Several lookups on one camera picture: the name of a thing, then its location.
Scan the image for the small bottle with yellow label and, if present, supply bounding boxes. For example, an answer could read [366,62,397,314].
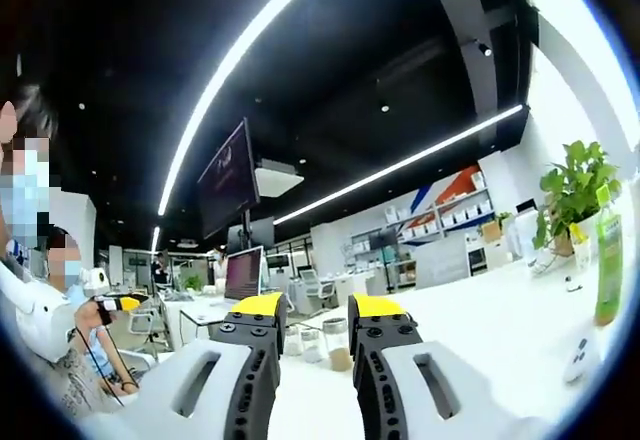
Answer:
[568,221,595,270]

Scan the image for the small black monitor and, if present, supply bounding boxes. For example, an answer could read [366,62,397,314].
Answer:
[226,216,276,257]

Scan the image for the long curved ceiling light strip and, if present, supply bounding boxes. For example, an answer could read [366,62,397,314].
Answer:
[156,0,352,217]

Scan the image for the white partition cabinet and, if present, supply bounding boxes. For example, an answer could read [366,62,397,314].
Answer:
[414,241,472,287]

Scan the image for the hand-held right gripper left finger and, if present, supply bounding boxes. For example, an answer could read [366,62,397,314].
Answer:
[117,292,289,440]

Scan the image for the white ceiling air conditioner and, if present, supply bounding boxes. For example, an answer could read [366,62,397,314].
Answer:
[253,157,306,197]

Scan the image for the brown cardboard box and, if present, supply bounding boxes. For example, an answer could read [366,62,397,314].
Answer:
[479,219,504,245]

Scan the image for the shelf with white boxes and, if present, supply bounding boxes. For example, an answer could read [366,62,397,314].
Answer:
[348,163,497,264]

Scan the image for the large dark hanging screen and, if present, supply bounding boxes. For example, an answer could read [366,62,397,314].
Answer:
[196,117,262,240]

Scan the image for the black device cable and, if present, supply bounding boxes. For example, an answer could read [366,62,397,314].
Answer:
[67,327,141,409]

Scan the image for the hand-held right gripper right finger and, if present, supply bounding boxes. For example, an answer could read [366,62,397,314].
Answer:
[347,292,521,440]

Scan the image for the green drink bottle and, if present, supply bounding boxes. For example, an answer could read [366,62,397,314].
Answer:
[592,183,625,328]

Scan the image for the white remote controller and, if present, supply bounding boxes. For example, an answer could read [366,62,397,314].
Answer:
[562,333,602,386]

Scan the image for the white worn chest device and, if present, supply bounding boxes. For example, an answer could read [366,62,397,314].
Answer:
[0,258,74,364]

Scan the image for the person's own head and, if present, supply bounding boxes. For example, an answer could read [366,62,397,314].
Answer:
[0,83,62,261]

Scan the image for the person's left hand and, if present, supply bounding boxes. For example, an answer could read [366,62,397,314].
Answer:
[73,298,116,335]

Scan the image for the white computer monitor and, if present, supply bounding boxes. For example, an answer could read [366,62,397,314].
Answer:
[223,246,265,303]

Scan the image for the white office chair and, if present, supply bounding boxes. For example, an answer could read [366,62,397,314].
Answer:
[296,268,321,306]
[127,303,174,357]

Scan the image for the white office desk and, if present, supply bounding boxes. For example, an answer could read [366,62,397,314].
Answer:
[178,295,239,344]

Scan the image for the green potted plant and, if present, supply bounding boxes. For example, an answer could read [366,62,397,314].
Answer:
[531,139,623,257]

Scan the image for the straight ceiling light strip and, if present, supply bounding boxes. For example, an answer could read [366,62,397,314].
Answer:
[272,103,525,226]

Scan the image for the glass seasoning bottle brown contents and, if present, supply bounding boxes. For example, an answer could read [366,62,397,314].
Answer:
[321,317,352,372]

